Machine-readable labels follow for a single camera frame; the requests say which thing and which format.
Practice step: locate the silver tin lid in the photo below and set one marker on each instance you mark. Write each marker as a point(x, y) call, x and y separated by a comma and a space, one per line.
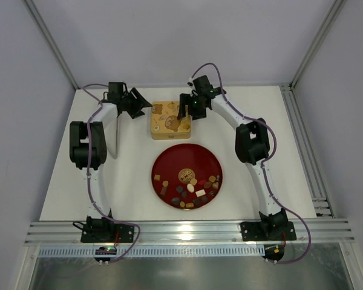
point(164, 117)

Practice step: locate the caramel square chocolate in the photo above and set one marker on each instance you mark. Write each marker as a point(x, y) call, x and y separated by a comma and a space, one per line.
point(194, 181)

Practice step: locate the aluminium mounting rail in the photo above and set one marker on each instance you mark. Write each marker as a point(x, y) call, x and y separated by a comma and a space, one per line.
point(322, 230)

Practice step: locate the white rectangular chocolate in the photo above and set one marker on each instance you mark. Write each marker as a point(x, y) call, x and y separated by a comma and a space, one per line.
point(200, 193)

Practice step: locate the red round plate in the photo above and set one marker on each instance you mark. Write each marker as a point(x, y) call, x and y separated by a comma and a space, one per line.
point(177, 165)

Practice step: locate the gold chocolate tin box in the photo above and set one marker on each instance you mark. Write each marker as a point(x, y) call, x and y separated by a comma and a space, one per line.
point(170, 135)

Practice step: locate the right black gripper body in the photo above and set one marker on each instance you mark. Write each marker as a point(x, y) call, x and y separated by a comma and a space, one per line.
point(192, 106)

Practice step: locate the slotted cable duct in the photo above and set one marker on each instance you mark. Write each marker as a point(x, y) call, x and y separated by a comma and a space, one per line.
point(143, 251)

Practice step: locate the silver metal tongs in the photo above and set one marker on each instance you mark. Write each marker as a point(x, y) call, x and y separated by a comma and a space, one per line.
point(116, 139)

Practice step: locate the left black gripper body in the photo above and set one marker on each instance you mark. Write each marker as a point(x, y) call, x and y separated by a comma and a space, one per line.
point(133, 103)

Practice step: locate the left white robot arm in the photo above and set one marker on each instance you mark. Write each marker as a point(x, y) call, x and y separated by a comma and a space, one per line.
point(88, 151)

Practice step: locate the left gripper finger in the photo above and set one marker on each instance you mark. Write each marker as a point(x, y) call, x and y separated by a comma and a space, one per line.
point(134, 109)
point(140, 100)

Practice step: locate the white oval chocolate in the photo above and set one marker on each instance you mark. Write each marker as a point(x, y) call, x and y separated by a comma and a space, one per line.
point(190, 188)

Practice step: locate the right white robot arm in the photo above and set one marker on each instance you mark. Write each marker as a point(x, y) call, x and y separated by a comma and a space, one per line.
point(252, 148)

